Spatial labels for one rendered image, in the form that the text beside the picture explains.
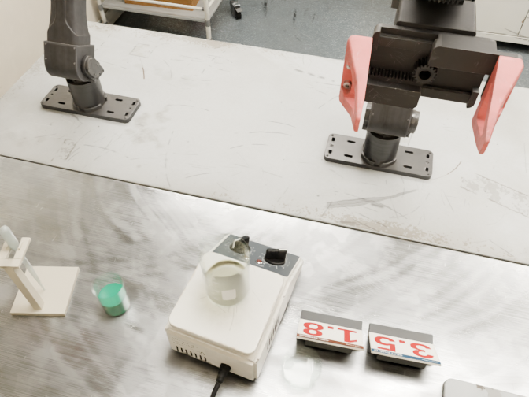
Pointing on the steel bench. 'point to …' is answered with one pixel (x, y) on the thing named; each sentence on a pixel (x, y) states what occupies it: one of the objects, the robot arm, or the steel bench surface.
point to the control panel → (268, 263)
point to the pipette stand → (26, 298)
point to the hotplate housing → (200, 346)
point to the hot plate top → (211, 327)
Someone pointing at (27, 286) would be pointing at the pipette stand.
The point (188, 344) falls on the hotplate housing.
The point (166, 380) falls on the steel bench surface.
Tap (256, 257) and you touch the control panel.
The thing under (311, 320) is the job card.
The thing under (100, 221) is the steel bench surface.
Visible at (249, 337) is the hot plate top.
